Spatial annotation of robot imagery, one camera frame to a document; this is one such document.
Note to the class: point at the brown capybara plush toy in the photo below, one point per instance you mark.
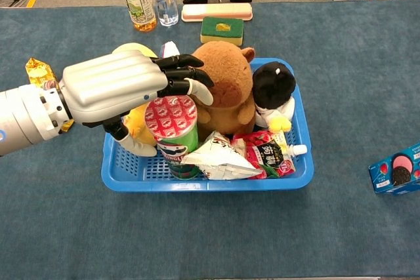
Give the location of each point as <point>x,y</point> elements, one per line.
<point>229,76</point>

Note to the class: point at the green Pringles can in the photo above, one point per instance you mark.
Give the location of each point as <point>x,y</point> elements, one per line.
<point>177,149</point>

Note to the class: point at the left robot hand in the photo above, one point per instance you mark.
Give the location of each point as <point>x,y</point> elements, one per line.
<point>111,83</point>

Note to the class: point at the blue plastic basket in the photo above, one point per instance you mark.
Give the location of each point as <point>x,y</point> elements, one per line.
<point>203,185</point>

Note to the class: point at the white blue snack bag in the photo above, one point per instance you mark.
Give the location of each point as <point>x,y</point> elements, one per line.
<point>169,48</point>

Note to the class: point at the blue felt table cover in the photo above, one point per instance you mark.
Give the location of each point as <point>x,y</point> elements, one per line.
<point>210,234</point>

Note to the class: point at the pink beige plastic case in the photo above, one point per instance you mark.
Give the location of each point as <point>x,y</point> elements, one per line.
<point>216,11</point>

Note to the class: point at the black white penguin plush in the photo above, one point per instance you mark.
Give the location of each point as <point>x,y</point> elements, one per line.
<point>274,86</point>

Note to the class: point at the gold foil snack package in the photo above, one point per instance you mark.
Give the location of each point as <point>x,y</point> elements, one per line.
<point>41,71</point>

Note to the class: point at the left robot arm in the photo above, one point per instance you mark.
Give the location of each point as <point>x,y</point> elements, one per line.
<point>26,116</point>

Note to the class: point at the green yellow sponge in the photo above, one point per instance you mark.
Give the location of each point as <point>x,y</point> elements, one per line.
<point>210,31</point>

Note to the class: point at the red grape jelly pouch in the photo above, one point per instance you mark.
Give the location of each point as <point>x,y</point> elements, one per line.
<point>269,155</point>

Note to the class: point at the white triangular snack packet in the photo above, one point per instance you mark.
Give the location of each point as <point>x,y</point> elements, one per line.
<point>220,160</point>

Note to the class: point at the blue Oreo cookie box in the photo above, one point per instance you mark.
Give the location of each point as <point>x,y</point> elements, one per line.
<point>397,168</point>

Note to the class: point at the yellow duck plush toy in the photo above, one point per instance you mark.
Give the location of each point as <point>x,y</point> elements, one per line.
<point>141,127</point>

